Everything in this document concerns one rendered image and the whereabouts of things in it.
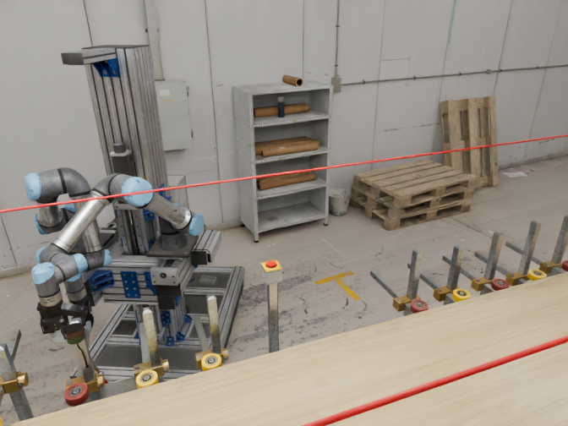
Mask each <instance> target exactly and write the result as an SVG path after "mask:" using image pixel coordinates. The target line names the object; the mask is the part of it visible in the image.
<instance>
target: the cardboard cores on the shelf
mask: <svg viewBox="0 0 568 426"><path fill-rule="evenodd" d="M284 107H285V114H290V113H299V112H308V111H309V105H308V104H307V103H306V104H305V103H298V104H290V105H284ZM253 110H254V117H266V116H274V115H278V106H266V107H257V108H253ZM319 146H320V141H319V140H318V139H311V138H308V137H307V136H302V137H295V138H288V139H275V140H268V141H261V142H254V151H255V155H256V156H257V155H261V156H262V157H268V156H279V155H285V154H292V153H298V152H304V151H311V150H317V149H318V147H319ZM311 180H315V175H314V174H313V173H310V171H309V172H297V173H291V174H284V175H278V176H272V177H260V178H256V183H257V187H258V190H264V189H268V188H276V187H280V186H285V185H289V184H294V183H302V182H307V181H311Z"/></svg>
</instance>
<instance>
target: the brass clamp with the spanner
mask: <svg viewBox="0 0 568 426"><path fill-rule="evenodd" d="M71 380H72V382H73V384H71V385H74V384H77V383H84V384H86V385H87V386H88V390H89V393H91V392H95V391H99V390H100V388H101V387H104V386H105V377H104V374H98V373H96V380H94V381H91V382H87V383H85V378H84V376H81V377H78V378H74V379H71ZM71 385H70V386H71ZM68 388H69V386H67V380H66V385H65V391H66V390H67V389H68Z"/></svg>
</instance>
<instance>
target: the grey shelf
mask: <svg viewBox="0 0 568 426"><path fill-rule="evenodd" d="M308 91H309V98H308ZM232 93H233V107H234V122H235V135H236V150H237V164H238V178H248V177H255V176H261V175H268V174H274V173H281V172H291V171H297V170H303V169H312V168H319V167H329V166H330V141H331V119H332V96H333V85H329V84H326V83H322V82H318V81H314V80H303V84H302V85H301V86H296V85H290V84H287V83H284V82H279V83H268V84H256V85H235V86H233V87H232ZM279 96H283V97H284V105H290V104H298V103H305V104H306V103H307V104H308V105H309V111H308V112H299V113H290V114H285V117H278V115H274V116H266V117H254V110H253V108H257V107H273V106H278V97H279ZM251 108H252V109H251ZM251 115H252V116H251ZM302 136H307V137H308V138H311V139H318V140H319V142H320V145H319V147H318V149H317V150H311V151H304V152H298V153H292V154H285V155H279V156H268V157H262V156H261V155H257V156H256V155H255V151H254V142H261V141H268V140H275V139H288V138H295V137H302ZM307 156H308V159H307ZM310 156H311V157H312V158H311V157H310ZM310 158H311V159H310ZM310 173H313V174H314V175H315V180H311V181H307V182H302V183H294V184H289V185H285V186H280V187H276V188H268V189H264V190H258V187H257V183H256V178H253V179H247V180H240V181H238V192H239V206H240V221H241V224H240V227H245V226H246V227H247V228H248V229H249V230H250V231H251V232H252V233H253V235H254V242H255V243H258V242H259V235H258V233H260V232H266V231H269V230H272V229H276V228H280V227H289V226H292V225H296V224H300V223H304V222H308V221H314V220H318V219H322V218H325V223H324V226H325V227H326V226H328V207H329V185H330V168H328V169H322V170H316V171H310ZM306 200H307V202H306Z"/></svg>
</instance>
